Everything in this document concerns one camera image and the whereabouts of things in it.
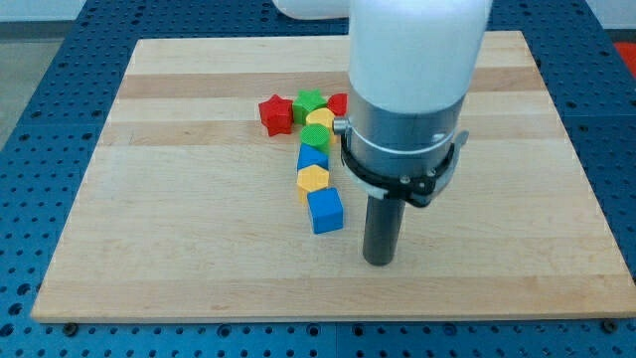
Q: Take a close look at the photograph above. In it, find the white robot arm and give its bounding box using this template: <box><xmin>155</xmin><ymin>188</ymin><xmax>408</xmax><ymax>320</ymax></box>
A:
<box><xmin>274</xmin><ymin>0</ymin><xmax>492</xmax><ymax>178</ymax></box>

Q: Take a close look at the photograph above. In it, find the blue cube block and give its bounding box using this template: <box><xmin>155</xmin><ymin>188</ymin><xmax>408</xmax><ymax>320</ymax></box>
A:
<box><xmin>307</xmin><ymin>187</ymin><xmax>344</xmax><ymax>234</ymax></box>

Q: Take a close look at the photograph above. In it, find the red circle block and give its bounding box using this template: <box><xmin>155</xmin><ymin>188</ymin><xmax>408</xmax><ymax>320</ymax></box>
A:
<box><xmin>327</xmin><ymin>92</ymin><xmax>348</xmax><ymax>116</ymax></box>

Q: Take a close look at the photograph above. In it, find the yellow hexagon block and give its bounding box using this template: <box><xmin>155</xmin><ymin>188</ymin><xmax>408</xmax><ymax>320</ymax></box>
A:
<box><xmin>296</xmin><ymin>164</ymin><xmax>330</xmax><ymax>204</ymax></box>

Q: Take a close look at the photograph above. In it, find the blue triangle block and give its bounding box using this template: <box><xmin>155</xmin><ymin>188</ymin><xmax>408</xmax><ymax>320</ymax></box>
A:
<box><xmin>296</xmin><ymin>144</ymin><xmax>329</xmax><ymax>171</ymax></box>

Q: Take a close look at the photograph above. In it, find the green cylinder block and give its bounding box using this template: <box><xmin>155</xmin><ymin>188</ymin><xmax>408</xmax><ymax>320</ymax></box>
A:
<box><xmin>300</xmin><ymin>124</ymin><xmax>331</xmax><ymax>155</ymax></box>

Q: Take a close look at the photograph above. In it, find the yellow rounded block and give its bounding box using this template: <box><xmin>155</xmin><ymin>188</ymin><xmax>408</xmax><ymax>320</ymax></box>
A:
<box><xmin>305</xmin><ymin>107</ymin><xmax>337</xmax><ymax>143</ymax></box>

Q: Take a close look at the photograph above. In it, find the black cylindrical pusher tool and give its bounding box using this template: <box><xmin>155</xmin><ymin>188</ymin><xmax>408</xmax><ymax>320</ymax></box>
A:
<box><xmin>363</xmin><ymin>196</ymin><xmax>404</xmax><ymax>267</ymax></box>

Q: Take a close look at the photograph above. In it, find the red star block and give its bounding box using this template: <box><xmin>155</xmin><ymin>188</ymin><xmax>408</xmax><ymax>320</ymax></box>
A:
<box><xmin>258</xmin><ymin>94</ymin><xmax>293</xmax><ymax>136</ymax></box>

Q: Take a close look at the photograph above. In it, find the green star block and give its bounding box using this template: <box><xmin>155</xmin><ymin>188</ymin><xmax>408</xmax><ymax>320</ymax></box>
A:
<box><xmin>292</xmin><ymin>89</ymin><xmax>327</xmax><ymax>125</ymax></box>

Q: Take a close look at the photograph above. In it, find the wooden board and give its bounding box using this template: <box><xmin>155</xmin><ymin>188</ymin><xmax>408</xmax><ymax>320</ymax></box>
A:
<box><xmin>32</xmin><ymin>31</ymin><xmax>635</xmax><ymax>323</ymax></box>

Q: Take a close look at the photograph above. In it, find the black clamp ring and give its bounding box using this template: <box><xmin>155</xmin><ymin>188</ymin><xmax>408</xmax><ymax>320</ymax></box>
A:
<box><xmin>332</xmin><ymin>116</ymin><xmax>470</xmax><ymax>209</ymax></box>

